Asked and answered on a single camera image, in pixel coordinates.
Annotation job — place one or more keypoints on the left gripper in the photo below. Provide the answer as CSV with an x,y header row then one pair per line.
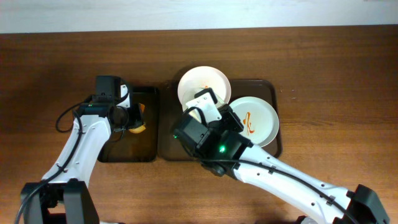
x,y
137,113

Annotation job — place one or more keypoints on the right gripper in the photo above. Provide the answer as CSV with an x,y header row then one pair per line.
x,y
234,118

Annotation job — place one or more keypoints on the orange green sponge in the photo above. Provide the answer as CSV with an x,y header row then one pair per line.
x,y
136,118

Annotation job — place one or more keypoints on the white plate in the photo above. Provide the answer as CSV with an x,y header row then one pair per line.
x,y
202,77
206,100
259,119

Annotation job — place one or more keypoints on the white plate top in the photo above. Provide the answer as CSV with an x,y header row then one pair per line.
x,y
202,77

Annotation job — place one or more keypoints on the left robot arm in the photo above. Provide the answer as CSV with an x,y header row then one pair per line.
x,y
62,195

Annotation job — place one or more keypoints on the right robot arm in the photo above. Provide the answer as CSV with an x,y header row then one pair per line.
x,y
322,202

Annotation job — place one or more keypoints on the large brown serving tray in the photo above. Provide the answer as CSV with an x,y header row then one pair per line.
x,y
170,112

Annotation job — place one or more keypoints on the small black water tray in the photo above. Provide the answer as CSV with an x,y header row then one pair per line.
x,y
136,147

